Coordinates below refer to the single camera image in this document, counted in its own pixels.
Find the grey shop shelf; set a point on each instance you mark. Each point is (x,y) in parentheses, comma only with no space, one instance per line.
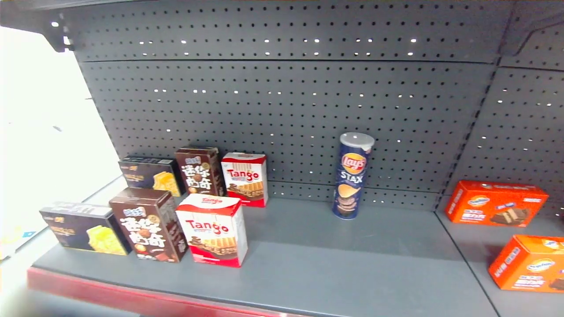
(308,110)

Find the blue chips can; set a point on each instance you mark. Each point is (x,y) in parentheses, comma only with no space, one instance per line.
(351,176)

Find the red white wafer box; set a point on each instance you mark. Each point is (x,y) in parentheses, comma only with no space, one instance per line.
(246,179)
(214,231)

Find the brown chocolate snack box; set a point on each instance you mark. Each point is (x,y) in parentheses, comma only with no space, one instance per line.
(200,172)
(147,226)

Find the black yellow snack box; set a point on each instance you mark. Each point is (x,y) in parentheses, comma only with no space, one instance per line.
(83,229)
(150,175)

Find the orange snack box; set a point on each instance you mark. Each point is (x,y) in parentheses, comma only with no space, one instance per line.
(528,264)
(495,204)

